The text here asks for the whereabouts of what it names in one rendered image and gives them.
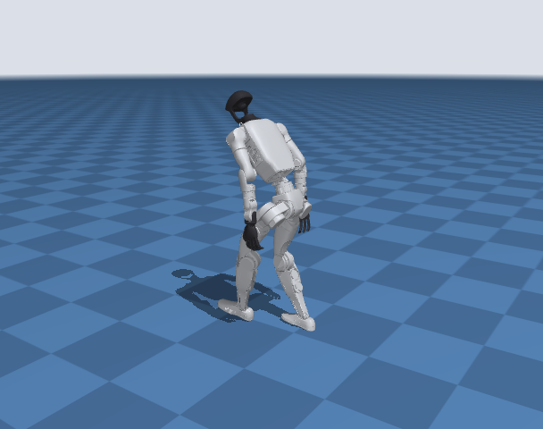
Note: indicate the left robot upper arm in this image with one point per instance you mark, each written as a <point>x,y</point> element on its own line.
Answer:
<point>236,141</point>

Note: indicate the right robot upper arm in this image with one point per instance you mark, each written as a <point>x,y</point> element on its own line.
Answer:
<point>298,158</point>

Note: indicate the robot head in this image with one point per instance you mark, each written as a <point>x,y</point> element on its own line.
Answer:
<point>238,102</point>

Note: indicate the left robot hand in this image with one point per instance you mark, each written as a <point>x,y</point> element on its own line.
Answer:
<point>250,234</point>

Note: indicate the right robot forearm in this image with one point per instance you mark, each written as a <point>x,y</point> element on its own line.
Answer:
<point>300,180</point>

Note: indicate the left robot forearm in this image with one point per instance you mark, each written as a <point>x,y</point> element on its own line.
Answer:
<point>248,192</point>

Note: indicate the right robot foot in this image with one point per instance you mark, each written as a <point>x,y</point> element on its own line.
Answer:
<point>307,324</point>

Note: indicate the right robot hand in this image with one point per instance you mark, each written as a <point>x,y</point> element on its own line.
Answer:
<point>301,222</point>

